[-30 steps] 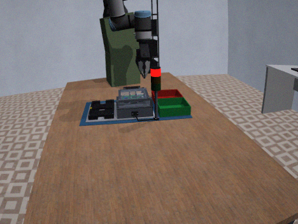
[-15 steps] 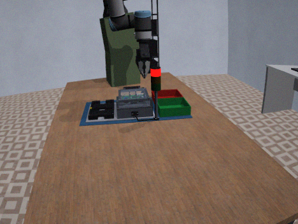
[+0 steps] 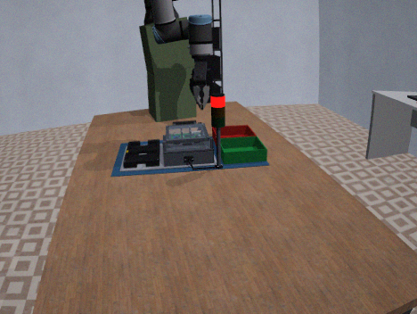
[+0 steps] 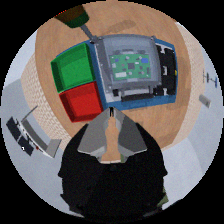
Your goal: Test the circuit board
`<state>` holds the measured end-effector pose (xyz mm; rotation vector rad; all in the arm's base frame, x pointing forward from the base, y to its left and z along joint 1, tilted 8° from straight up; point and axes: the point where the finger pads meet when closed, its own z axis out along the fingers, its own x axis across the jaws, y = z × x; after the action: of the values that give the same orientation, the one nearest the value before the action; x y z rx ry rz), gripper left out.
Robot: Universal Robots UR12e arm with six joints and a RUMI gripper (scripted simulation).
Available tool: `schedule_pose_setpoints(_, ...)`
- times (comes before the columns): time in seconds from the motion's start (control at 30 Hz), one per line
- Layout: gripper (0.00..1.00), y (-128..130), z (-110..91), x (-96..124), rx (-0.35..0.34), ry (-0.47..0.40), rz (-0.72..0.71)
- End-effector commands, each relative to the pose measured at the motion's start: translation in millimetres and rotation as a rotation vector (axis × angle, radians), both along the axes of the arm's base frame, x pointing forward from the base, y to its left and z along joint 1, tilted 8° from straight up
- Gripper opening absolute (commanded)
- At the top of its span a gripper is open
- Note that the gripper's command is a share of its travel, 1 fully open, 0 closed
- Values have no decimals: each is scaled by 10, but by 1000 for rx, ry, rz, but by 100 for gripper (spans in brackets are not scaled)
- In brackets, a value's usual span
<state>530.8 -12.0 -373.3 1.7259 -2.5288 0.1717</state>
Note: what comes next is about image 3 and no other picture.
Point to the red bin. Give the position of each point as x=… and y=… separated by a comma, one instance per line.
x=233, y=131

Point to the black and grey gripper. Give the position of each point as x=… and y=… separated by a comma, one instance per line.
x=208, y=86

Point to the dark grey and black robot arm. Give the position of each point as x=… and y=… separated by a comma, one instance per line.
x=167, y=29

